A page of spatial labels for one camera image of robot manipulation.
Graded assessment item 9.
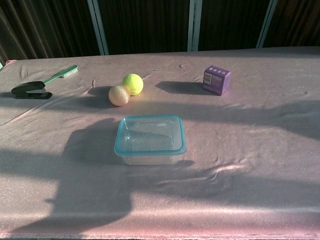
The yellow-green tennis ball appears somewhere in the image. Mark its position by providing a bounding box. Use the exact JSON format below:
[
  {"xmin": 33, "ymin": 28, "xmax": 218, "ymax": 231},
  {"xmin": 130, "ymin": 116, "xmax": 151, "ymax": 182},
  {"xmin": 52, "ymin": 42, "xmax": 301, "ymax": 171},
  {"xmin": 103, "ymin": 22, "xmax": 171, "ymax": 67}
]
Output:
[{"xmin": 121, "ymin": 73, "xmax": 145, "ymax": 96}]

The green toothbrush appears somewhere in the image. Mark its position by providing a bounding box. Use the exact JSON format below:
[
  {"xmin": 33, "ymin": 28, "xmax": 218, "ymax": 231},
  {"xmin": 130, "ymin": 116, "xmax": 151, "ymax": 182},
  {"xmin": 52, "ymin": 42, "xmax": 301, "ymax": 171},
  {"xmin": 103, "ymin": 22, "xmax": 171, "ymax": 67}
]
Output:
[{"xmin": 43, "ymin": 64, "xmax": 79, "ymax": 86}]

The black stapler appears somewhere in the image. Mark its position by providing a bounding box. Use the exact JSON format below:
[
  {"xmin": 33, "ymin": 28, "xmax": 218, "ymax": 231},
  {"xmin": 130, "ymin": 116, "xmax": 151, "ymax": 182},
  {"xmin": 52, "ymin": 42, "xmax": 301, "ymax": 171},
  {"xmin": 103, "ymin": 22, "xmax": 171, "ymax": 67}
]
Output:
[{"xmin": 10, "ymin": 80, "xmax": 53, "ymax": 100}]

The small purple cardboard box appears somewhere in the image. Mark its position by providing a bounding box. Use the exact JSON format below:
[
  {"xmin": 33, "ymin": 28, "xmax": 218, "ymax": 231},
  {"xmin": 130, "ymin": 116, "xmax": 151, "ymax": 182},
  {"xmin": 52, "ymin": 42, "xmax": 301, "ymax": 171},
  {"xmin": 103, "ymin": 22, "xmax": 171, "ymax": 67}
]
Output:
[{"xmin": 202, "ymin": 65, "xmax": 232, "ymax": 96}]

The clear plastic container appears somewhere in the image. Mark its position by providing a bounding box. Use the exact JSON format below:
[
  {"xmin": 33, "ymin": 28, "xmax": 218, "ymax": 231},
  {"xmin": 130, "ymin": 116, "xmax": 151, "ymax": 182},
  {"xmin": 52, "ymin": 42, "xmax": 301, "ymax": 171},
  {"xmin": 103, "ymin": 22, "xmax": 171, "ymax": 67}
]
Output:
[{"xmin": 119, "ymin": 148, "xmax": 181, "ymax": 166}]

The white window frame post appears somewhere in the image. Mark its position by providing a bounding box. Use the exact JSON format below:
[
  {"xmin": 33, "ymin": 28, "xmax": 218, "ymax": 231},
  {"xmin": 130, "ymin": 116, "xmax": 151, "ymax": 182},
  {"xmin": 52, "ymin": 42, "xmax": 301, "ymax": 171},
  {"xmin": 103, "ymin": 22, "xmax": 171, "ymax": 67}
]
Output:
[
  {"xmin": 255, "ymin": 0, "xmax": 279, "ymax": 49},
  {"xmin": 87, "ymin": 0, "xmax": 110, "ymax": 56},
  {"xmin": 187, "ymin": 0, "xmax": 203, "ymax": 52}
]

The peach coloured ball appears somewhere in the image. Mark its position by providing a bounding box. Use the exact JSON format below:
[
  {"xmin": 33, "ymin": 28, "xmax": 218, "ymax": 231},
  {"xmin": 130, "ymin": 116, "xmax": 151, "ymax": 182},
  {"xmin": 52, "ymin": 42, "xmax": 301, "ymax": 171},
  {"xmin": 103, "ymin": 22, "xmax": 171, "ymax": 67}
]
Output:
[{"xmin": 108, "ymin": 84, "xmax": 131, "ymax": 108}]

